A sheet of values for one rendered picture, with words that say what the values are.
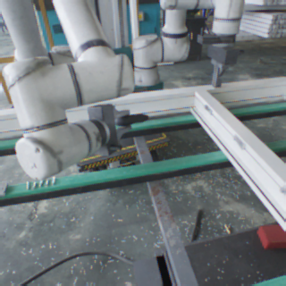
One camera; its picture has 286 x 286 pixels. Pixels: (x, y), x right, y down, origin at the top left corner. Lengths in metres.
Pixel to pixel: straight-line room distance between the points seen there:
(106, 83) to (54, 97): 0.10
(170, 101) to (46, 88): 0.51
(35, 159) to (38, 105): 0.09
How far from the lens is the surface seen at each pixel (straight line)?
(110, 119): 0.58
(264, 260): 0.82
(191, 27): 4.40
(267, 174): 0.57
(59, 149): 0.43
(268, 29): 4.88
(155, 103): 0.82
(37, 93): 0.43
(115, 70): 0.45
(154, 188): 0.60
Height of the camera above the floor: 1.27
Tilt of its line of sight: 37 degrees down
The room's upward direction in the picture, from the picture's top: 2 degrees counter-clockwise
